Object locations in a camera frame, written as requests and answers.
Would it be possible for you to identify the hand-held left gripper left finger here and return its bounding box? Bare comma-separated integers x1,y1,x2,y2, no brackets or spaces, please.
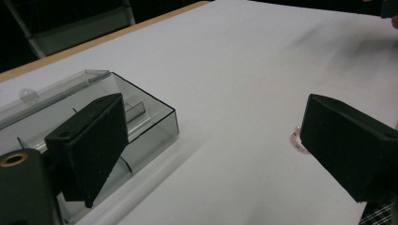
44,92,130,209

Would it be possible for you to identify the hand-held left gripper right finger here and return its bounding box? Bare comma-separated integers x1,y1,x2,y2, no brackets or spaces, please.
299,93,398,203

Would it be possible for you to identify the small pink bead bracelet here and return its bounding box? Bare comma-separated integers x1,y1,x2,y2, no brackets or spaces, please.
289,125,311,155

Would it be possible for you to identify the clear plastic compartment box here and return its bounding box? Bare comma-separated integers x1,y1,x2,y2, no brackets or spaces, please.
0,68,180,225

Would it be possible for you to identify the grey metal folding chair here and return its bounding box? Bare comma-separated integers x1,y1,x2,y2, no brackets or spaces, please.
3,0,136,59

